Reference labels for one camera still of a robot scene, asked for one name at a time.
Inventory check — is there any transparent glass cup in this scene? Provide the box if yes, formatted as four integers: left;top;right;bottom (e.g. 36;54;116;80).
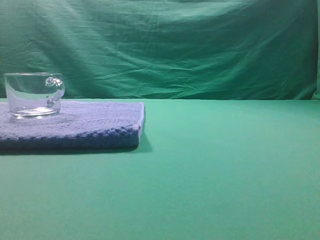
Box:
4;72;65;118

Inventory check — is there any blue folded towel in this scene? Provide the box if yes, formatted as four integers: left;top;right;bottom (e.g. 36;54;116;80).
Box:
0;100;145;151

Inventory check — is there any green backdrop cloth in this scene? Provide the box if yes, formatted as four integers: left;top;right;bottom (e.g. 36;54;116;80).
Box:
0;0;320;100

